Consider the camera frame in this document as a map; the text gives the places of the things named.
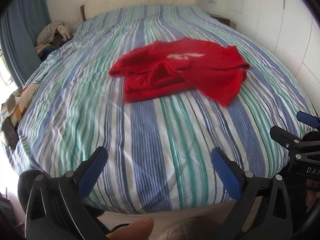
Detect pile of clothes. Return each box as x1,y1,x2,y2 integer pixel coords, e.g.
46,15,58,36
34,21,73,61

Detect dark wooden nightstand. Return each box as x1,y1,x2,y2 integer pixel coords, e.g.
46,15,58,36
210,14,231,27

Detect red knitted sweater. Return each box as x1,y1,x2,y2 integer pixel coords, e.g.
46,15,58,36
108,37,250,107

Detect white cat figurine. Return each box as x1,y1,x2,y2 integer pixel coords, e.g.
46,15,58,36
57,25,71,41

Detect blue green striped duvet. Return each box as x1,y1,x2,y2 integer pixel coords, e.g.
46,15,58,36
5,5,316,214

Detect teal curtain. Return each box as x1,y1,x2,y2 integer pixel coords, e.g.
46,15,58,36
1,0,51,87

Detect person's left hand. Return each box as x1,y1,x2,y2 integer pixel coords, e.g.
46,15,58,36
106,217,154,240

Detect person's right hand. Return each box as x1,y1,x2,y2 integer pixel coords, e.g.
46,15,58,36
305,179,320,206

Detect white wardrobe doors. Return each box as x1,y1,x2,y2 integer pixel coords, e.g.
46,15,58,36
228,0,319,98

